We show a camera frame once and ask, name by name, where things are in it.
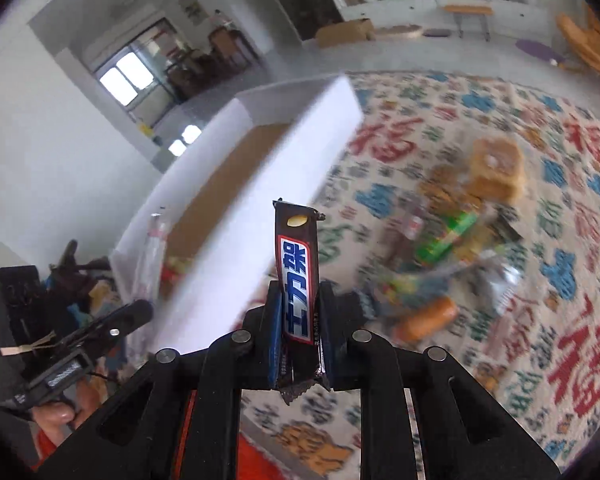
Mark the white television cabinet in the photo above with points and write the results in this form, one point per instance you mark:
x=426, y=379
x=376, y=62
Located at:
x=510, y=15

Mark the clear plastic bottle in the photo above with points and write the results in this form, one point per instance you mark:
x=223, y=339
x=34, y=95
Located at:
x=151, y=250

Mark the bagged sliced bread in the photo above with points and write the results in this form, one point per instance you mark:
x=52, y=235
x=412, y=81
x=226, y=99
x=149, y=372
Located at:
x=495, y=170

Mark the silver snack packet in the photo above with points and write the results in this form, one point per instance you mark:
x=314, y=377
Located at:
x=500, y=280

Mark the brown cookie packet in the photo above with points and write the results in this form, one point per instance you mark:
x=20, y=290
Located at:
x=445, y=187

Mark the framed wall picture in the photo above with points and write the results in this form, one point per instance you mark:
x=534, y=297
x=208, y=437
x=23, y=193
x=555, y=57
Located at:
x=190, y=7

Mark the brown cardboard box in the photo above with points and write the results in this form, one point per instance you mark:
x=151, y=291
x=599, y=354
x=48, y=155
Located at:
x=345, y=32

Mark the printed woven blanket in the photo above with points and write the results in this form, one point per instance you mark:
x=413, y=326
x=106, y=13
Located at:
x=555, y=210

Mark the orange snack packet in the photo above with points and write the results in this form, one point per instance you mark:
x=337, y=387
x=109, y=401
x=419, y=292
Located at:
x=425, y=320

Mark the orange lounge chair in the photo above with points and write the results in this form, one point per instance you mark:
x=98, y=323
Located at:
x=587, y=47

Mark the white board panel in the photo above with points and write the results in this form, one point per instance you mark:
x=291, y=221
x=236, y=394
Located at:
x=290, y=160

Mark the brown chocolate bar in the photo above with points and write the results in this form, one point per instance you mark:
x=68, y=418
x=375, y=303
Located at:
x=297, y=280

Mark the yellow red snack packet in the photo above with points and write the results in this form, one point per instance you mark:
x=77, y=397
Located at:
x=177, y=267

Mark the red white snack packet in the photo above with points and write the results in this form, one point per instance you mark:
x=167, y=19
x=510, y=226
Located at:
x=409, y=230

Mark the person's left hand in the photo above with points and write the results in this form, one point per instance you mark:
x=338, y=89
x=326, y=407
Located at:
x=55, y=415

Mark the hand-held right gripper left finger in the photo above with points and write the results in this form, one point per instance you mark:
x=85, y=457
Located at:
x=275, y=345

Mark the purple round mat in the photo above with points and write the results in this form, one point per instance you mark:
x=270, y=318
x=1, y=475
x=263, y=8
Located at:
x=537, y=51

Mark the beige round cushion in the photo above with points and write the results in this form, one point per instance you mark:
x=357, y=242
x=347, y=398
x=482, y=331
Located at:
x=399, y=32

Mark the wooden stool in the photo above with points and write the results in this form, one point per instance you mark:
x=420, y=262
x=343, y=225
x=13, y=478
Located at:
x=467, y=10

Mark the green snack packet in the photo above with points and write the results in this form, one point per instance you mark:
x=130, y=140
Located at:
x=445, y=240

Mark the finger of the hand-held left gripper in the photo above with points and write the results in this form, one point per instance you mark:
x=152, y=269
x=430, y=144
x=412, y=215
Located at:
x=72, y=260
x=120, y=320

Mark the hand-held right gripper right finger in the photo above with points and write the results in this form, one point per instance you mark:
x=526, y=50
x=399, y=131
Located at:
x=328, y=340

